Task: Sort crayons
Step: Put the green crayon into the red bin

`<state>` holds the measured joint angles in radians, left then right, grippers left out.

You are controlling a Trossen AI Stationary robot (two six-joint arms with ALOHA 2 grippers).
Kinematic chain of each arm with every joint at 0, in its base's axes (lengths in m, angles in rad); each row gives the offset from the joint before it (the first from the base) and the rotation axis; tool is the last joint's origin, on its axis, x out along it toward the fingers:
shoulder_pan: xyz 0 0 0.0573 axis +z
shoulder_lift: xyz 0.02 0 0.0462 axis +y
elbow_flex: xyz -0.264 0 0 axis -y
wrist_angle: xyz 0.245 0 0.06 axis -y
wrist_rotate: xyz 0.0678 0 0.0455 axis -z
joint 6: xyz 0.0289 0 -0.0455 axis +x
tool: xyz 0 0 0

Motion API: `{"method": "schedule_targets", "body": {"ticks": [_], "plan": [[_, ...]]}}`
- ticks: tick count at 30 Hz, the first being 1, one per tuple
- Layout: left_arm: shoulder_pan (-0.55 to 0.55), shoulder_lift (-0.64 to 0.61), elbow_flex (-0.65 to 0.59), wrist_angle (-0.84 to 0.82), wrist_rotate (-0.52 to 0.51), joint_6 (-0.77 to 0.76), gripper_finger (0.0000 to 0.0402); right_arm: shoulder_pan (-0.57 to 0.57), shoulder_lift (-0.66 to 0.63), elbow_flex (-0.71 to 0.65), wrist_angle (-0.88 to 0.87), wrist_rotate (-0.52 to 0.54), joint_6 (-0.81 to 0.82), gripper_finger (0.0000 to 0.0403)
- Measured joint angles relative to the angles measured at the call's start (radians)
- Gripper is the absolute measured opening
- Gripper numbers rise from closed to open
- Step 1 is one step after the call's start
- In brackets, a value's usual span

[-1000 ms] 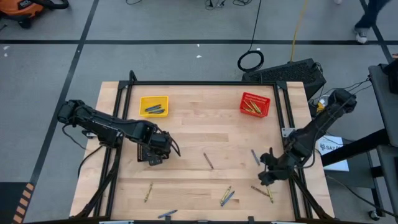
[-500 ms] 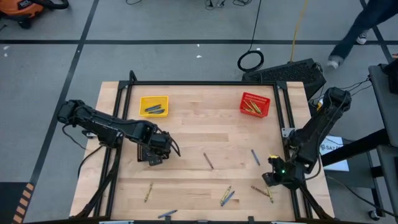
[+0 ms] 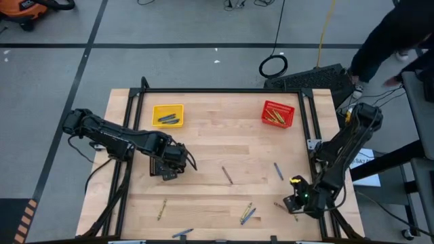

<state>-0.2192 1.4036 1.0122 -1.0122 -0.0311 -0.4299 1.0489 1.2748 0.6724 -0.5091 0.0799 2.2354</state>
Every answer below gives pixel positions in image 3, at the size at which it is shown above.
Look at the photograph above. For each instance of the yellow crayon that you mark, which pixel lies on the yellow crayon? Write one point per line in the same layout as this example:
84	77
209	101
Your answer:
296	218
161	209

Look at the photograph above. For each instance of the black perforated computer case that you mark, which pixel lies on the black perforated computer case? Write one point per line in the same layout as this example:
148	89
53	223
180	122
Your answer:
312	81

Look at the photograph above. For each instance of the black plastic basket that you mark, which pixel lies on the black plastic basket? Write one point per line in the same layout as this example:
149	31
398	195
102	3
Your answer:
153	166

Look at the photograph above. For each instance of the black metal beam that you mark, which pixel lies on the black metal beam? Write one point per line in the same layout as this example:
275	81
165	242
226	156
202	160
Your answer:
390	161

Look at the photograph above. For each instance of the white printed paper sheet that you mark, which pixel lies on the white printed paper sheet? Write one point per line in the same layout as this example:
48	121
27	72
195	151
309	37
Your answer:
369	179

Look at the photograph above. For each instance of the blue crayon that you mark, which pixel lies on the blue crayon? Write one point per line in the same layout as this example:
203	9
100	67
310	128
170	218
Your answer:
176	121
182	233
167	122
172	116
278	171
250	215
162	118

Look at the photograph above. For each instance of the yellow plug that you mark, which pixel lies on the yellow plug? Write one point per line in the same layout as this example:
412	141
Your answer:
348	117

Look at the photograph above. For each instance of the black caster wheel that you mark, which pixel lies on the black caster wheel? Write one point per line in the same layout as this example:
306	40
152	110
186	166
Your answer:
405	234

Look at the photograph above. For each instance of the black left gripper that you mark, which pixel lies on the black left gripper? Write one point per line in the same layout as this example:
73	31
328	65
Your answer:
173	157

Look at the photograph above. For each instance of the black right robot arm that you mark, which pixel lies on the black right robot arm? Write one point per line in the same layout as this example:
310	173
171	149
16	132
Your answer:
346	149

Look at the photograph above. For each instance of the person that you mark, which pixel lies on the person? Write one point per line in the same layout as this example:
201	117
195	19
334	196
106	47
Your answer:
390	27

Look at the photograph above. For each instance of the black orange striped mat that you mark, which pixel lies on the black orange striped mat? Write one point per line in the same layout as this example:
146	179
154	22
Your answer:
10	220

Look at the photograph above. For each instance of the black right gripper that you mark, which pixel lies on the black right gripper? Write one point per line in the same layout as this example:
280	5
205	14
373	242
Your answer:
312	200

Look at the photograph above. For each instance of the yellow plastic basket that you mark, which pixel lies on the yellow plastic basket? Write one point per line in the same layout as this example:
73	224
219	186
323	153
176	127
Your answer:
156	110

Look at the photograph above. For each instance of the red plastic basket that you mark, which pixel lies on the red plastic basket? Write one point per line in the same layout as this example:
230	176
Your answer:
268	106

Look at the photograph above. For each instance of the black box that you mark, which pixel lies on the black box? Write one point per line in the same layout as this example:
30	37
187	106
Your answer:
428	86

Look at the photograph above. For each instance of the green crayon edge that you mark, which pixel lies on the green crayon edge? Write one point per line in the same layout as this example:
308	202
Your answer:
246	211

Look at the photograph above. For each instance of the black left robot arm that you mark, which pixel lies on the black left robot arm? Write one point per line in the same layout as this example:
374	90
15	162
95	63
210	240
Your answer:
112	133

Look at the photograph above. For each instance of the orange shop vacuum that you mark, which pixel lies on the orange shop vacuum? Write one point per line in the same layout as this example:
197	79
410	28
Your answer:
20	8

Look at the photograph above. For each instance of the grey metal cart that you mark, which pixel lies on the grey metal cart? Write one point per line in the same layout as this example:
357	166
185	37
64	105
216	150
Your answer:
418	112

